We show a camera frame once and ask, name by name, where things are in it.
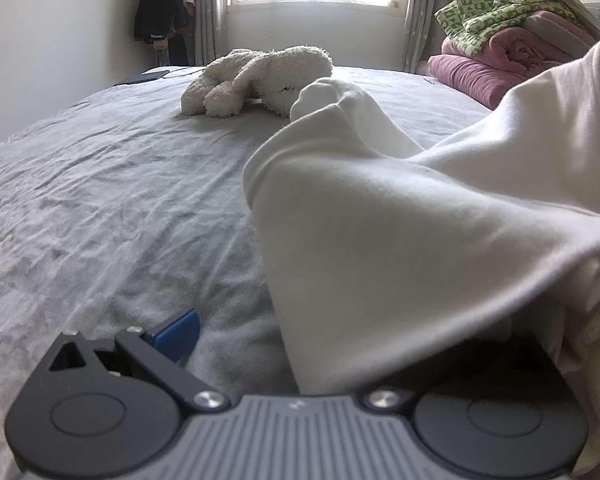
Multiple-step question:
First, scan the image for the grey curtain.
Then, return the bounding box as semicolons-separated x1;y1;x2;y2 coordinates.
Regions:
402;0;478;73
192;0;231;66

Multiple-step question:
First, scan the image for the dark tablet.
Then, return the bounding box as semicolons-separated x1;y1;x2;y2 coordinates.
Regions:
114;69;171;86

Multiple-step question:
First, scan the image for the dark hanging jacket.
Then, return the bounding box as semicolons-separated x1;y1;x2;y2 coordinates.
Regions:
133;0;191;66

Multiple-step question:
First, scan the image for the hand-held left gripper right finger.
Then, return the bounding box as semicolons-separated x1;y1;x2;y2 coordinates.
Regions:
361;334;562;414

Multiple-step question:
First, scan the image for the pink folded quilt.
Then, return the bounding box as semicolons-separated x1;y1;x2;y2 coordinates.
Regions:
426;10;600;111

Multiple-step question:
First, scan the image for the green patterned blanket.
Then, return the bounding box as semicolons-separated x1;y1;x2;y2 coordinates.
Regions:
434;0;588;58

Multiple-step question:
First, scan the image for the bed with grey sheet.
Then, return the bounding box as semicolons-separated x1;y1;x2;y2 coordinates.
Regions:
0;65;600;480

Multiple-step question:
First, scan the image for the white printed sweatshirt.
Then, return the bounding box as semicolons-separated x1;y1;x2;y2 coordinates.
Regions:
243;35;600;480

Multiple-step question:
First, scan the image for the white plush dog toy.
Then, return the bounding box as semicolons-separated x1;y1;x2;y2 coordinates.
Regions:
181;46;333;118

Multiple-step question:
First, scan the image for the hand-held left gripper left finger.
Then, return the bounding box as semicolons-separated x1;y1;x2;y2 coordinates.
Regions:
47;309;232;414

